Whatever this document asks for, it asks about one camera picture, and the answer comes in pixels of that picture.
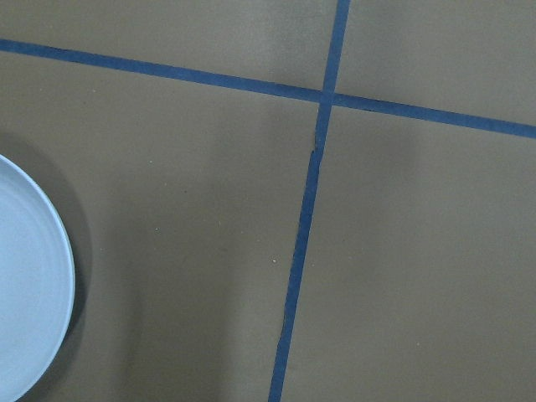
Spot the blue plate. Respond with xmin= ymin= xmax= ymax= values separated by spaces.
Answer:
xmin=1 ymin=157 xmax=75 ymax=401

